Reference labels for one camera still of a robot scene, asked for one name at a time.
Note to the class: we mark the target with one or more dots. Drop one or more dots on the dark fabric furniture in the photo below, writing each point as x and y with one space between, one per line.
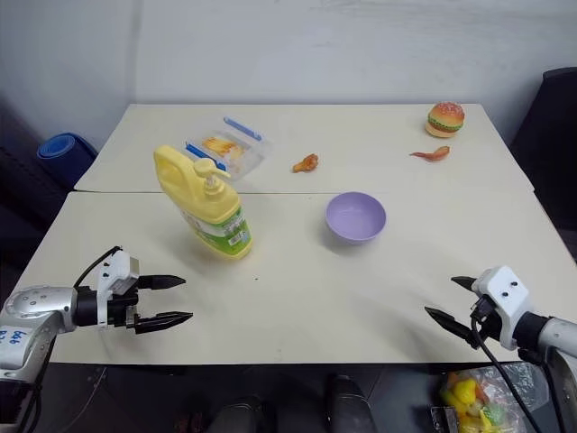
27 189

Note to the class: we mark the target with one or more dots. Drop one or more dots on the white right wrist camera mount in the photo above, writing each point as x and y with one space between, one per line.
505 288

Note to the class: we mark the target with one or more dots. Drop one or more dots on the black chair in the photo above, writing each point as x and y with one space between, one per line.
552 149

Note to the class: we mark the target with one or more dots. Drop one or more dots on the toy hamburger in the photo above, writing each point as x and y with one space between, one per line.
445 118

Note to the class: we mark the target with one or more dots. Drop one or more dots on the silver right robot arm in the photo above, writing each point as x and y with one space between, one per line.
556 334

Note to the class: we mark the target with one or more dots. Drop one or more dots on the clear container with blue clips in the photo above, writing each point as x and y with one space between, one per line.
248 153

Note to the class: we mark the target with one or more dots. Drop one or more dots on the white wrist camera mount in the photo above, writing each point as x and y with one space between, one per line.
118 270
505 288

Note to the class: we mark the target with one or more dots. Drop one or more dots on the toy fried chicken drumstick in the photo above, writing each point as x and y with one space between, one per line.
306 163

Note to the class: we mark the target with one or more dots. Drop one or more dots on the blue rolled mat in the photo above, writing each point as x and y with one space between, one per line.
63 151

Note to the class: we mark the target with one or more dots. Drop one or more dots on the purple plastic bowl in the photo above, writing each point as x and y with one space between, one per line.
356 218

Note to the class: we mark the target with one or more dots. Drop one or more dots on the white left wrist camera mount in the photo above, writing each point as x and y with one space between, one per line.
118 270

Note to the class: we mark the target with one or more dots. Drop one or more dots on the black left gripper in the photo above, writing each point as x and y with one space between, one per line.
121 311

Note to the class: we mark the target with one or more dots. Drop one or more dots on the clear bag of toy food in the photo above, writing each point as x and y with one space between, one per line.
487 401

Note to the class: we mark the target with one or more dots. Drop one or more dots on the orange toy shrimp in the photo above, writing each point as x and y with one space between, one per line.
433 153

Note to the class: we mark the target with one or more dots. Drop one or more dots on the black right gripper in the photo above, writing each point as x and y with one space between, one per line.
489 322

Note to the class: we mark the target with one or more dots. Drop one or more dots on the yellow detergent bottle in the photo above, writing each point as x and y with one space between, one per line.
212 212

